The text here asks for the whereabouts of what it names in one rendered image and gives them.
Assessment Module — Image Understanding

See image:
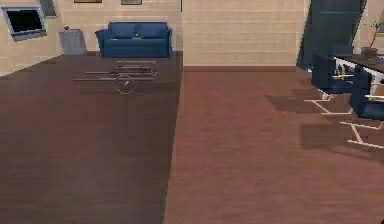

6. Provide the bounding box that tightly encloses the blue sofa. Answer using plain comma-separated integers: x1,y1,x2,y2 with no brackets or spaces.
95,21,173,59

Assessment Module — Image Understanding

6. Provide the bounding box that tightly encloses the grey side cabinet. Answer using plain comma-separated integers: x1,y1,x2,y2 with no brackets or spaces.
58,28,88,56

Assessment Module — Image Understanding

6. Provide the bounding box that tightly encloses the blue chair with pale legs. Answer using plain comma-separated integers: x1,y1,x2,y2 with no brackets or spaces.
339,65,384,150
303,53,356,117

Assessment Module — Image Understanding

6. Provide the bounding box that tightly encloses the dark teal door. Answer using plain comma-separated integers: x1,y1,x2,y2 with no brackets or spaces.
296,0,368,69

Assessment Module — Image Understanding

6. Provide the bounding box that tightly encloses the dark dining table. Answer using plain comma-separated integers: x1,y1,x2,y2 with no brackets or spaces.
331,53,384,95

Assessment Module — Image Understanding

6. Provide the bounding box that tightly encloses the red stemmed potted plant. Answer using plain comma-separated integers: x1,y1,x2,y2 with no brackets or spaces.
360,20,384,58

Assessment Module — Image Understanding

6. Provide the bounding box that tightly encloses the grey framed television set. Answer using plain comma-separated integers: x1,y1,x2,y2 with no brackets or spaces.
1,6,48,42

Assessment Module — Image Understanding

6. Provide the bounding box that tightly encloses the grey framed wall picture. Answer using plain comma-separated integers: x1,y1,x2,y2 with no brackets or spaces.
39,0,58,19

